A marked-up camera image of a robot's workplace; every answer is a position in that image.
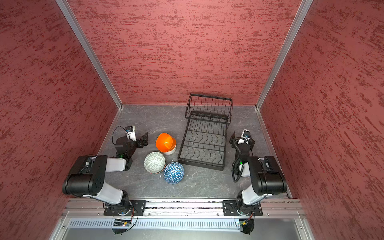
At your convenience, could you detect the white perforated cable duct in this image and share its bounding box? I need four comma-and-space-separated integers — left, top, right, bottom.
67, 219, 240, 231

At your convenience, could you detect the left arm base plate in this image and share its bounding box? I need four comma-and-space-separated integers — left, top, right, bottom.
104, 200, 147, 217

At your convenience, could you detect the white pink bowl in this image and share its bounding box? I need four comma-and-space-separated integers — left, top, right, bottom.
164, 144, 177, 155

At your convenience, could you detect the aluminium mounting rail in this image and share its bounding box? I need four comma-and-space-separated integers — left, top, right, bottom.
61, 198, 307, 219

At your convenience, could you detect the right corner aluminium profile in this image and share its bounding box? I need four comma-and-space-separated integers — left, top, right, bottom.
256, 0, 313, 112

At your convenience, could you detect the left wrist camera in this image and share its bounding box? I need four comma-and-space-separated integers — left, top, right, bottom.
125, 126, 137, 142

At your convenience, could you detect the corner aluminium profile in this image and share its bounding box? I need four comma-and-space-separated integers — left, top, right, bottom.
256, 0, 313, 112
56, 0, 123, 111

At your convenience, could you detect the black wire dish rack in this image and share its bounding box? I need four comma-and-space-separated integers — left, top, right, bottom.
178, 94, 233, 171

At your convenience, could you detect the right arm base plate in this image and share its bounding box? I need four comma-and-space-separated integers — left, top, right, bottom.
222, 200, 263, 217

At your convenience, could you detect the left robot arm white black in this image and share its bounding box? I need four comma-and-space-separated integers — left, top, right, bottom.
62, 132, 149, 216

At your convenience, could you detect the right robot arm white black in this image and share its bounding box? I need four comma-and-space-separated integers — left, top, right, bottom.
229, 130, 288, 216

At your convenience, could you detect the green patterned ceramic bowl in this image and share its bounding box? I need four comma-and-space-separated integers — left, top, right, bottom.
144, 152, 166, 174

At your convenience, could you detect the orange plastic bowl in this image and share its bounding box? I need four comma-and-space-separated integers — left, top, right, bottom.
156, 133, 177, 153

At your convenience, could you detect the left corner aluminium profile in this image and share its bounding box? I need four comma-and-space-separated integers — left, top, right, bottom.
56, 0, 123, 111

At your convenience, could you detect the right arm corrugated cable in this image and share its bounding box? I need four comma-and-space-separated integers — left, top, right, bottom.
231, 137, 247, 183

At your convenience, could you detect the blue patterned ceramic bowl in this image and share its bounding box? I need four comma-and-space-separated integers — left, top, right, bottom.
164, 162, 185, 185

